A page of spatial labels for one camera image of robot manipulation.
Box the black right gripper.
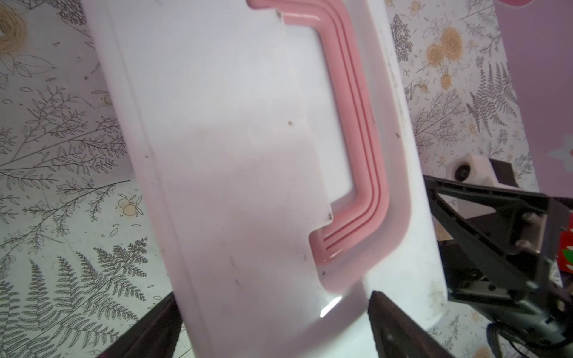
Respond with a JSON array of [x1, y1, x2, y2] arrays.
[[424, 176, 572, 347]]

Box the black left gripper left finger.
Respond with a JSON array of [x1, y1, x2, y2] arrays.
[[98, 292, 183, 358]]

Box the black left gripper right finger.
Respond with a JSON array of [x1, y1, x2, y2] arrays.
[[367, 291, 453, 358]]

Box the white lid blue tool box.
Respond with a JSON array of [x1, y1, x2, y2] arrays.
[[83, 1, 447, 357]]

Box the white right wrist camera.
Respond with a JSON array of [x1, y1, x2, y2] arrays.
[[446, 154, 519, 219]]

